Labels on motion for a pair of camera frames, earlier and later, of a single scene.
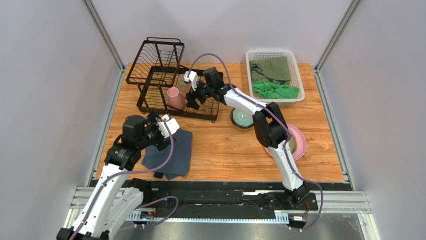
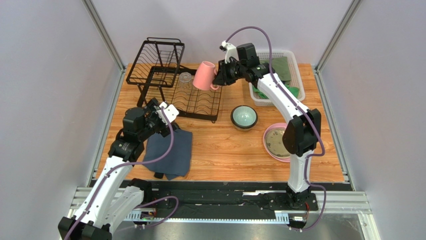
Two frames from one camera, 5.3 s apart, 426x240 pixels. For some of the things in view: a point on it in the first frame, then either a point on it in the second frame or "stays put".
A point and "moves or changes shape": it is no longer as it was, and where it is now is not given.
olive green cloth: (276, 70) stays put
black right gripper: (197, 94) -> (220, 74)
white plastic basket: (274, 76) stays put
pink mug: (176, 98) moves or changes shape
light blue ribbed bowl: (242, 117) stays put
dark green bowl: (239, 127) stays put
